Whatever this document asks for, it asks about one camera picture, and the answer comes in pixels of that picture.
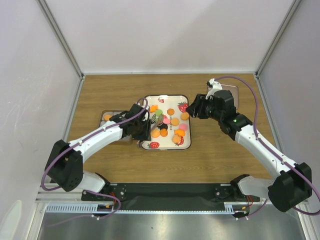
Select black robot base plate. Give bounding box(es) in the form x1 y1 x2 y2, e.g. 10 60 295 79
82 182 253 211

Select black sandwich cookie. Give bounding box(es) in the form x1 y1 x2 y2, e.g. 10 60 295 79
160 125 168 134

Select white strawberry tray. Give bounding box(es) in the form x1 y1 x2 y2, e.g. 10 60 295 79
141 94 192 151

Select round biscuit lower left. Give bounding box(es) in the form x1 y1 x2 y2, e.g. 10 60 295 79
151 129 160 138

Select orange flower cookie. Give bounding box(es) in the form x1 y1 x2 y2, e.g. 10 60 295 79
172 135 181 144

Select green round cookie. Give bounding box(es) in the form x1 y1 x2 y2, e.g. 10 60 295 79
154 109 163 117

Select orange fish cookie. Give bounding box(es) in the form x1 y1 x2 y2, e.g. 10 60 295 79
103 114 112 122
174 129 186 137

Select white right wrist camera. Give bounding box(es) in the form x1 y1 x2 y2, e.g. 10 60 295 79
205 78 223 100

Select pink sandwich cookie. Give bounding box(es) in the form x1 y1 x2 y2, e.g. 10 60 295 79
163 118 171 125

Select gold tin lid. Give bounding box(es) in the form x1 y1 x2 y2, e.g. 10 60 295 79
221 84 239 109

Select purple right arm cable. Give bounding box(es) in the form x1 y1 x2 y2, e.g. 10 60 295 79
214 75 320 216

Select white cable duct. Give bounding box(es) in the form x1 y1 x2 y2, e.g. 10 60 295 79
46 203 248 215

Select gold cookie tin box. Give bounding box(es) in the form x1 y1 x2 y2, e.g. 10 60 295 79
96 109 135 146

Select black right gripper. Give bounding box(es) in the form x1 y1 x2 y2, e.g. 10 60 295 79
185 93 223 122

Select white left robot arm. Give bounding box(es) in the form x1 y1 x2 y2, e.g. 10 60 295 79
41 101 151 200

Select orange chocolate chip cookie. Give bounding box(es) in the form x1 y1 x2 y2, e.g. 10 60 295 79
160 128 168 137

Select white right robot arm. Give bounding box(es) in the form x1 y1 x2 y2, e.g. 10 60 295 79
186 90 313 212

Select metal serving tongs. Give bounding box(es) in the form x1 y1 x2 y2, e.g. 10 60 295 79
136 113 164 149

